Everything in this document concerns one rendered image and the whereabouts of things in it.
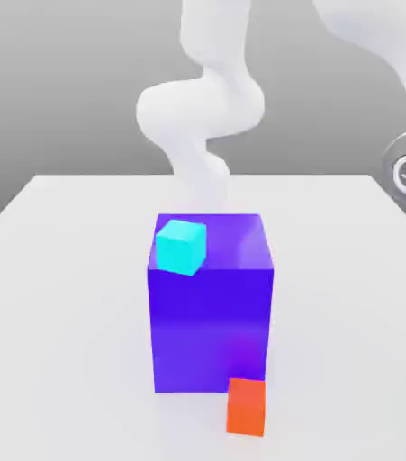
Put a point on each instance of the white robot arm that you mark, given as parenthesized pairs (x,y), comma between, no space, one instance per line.
(202,108)

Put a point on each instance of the large blue box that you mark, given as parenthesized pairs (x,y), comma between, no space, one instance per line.
(209,324)

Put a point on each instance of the small cyan cube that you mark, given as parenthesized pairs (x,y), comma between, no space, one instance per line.
(180,248)

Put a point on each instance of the small orange cube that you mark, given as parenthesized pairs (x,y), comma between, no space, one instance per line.
(245,407)

